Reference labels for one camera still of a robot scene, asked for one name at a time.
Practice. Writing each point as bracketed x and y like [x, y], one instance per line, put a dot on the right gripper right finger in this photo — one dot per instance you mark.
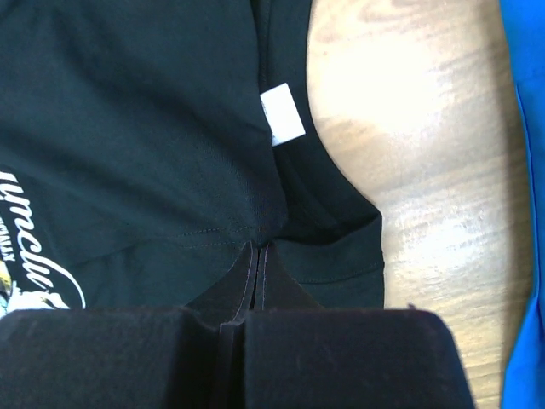
[346, 358]

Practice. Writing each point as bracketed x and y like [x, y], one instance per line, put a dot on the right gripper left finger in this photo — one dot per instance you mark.
[133, 358]

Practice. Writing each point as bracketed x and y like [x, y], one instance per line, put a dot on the black floral print t-shirt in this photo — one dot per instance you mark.
[163, 153]

